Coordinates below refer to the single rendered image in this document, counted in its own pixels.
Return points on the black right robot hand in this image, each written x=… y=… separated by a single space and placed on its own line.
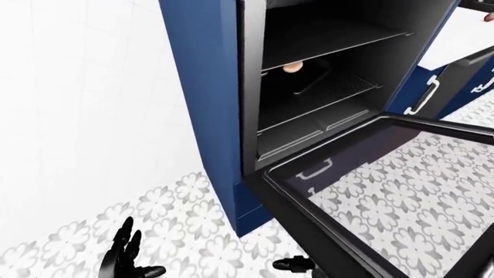
x=295 y=263

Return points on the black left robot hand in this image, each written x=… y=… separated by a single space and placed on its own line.
x=117 y=262

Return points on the black glass oven door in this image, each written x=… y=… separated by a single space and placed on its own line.
x=293 y=214

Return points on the oven floor heating element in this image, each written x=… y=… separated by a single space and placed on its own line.
x=347 y=118
x=289 y=146

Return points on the tall blue oven cabinet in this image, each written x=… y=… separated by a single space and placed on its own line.
x=204 y=87

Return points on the blue base cabinet door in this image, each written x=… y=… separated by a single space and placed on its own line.
x=413 y=84

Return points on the black built-in oven body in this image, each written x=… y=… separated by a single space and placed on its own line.
x=390 y=69

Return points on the flat black oven shelf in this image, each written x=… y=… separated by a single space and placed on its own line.
x=328 y=40

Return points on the blue drawer front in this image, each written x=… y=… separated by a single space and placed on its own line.
x=351 y=156

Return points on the black baking tray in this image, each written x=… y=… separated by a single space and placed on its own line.
x=314 y=78

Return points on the tan round bread roll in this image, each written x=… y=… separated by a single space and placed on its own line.
x=292 y=67

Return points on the blue cabinet drawer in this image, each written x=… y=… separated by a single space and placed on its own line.
x=472 y=98

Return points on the white countertop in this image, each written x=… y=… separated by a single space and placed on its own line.
x=459 y=34

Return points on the small tan countertop object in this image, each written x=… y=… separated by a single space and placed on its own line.
x=489 y=16

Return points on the black countertop appliance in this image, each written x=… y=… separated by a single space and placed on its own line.
x=476 y=3

